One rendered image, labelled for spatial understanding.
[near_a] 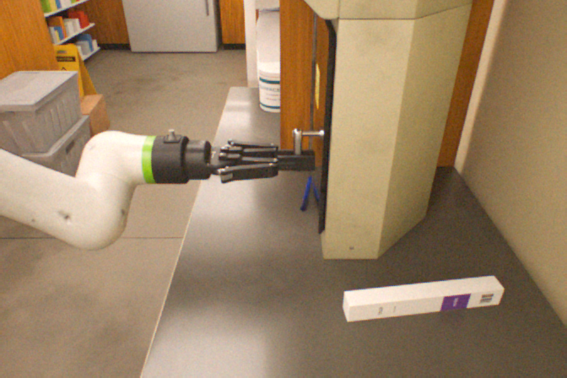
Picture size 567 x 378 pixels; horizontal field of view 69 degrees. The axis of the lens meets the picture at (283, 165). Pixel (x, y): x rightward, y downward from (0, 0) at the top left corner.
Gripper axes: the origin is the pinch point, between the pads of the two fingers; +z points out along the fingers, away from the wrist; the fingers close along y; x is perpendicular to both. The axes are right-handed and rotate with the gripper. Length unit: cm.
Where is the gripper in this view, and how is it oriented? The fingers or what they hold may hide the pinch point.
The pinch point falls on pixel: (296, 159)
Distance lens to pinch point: 78.4
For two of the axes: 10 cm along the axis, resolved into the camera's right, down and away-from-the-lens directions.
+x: 0.0, 8.6, 5.1
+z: 10.0, 0.0, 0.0
